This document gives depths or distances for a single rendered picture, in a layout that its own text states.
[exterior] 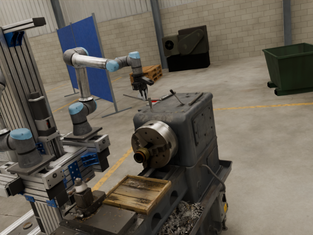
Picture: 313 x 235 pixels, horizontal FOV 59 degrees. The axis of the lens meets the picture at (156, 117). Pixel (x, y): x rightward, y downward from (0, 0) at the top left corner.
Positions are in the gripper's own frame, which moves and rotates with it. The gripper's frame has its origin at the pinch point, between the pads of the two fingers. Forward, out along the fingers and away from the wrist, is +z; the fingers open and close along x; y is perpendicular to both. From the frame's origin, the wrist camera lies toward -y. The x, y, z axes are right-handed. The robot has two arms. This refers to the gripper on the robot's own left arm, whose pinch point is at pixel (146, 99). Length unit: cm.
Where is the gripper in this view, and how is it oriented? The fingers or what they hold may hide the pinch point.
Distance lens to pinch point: 205.8
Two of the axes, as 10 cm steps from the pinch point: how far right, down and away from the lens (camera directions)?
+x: -5.0, 3.6, -7.9
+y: -8.5, -0.1, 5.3
